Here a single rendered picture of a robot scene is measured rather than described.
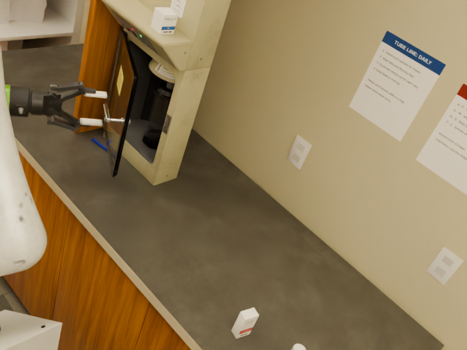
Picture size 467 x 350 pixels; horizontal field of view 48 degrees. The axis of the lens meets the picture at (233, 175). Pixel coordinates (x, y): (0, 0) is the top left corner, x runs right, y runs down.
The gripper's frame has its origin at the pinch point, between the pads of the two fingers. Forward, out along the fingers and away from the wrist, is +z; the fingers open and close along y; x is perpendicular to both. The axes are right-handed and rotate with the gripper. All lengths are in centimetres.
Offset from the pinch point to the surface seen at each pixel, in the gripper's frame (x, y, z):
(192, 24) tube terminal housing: -4.4, 34.7, 22.3
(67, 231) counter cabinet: -11.2, -44.4, -5.4
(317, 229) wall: -26, -28, 82
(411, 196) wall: -46, 7, 93
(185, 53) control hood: -7.6, 26.9, 21.5
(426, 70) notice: -32, 44, 86
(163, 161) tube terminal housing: -5.2, -15.8, 24.2
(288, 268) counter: -45, -28, 63
